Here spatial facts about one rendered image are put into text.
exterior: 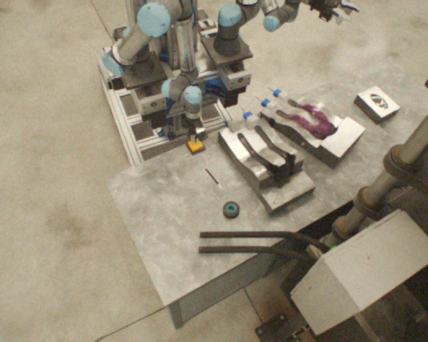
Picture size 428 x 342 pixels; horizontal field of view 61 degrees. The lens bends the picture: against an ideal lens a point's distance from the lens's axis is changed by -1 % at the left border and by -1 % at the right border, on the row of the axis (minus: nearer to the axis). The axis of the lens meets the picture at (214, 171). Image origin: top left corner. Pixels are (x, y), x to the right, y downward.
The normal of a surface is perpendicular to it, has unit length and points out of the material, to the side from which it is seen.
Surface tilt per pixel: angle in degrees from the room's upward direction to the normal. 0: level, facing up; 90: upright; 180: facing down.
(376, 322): 0
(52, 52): 0
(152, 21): 84
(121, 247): 0
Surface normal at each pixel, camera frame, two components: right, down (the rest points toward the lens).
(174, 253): 0.04, -0.53
